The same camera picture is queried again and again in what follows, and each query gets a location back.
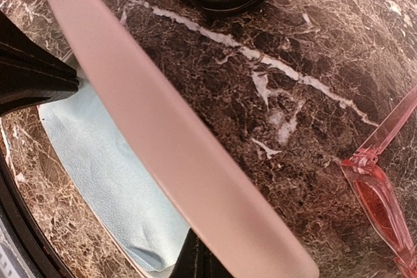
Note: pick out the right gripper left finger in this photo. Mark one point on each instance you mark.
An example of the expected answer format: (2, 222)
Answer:
(190, 263)

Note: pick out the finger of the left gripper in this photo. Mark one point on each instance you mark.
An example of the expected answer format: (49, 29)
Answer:
(16, 45)
(25, 85)

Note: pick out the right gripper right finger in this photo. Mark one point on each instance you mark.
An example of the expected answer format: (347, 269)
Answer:
(212, 267)

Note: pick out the pink glasses case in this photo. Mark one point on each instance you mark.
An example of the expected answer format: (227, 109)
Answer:
(222, 206)

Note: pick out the light blue cloth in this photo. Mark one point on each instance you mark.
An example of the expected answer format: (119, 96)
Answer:
(113, 181)

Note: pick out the pink translucent sunglasses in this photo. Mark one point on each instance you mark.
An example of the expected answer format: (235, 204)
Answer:
(374, 191)

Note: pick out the black front rail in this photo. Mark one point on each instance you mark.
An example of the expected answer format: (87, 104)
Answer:
(33, 254)

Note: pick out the white slotted cable duct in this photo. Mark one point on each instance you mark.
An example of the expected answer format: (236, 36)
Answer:
(8, 268)

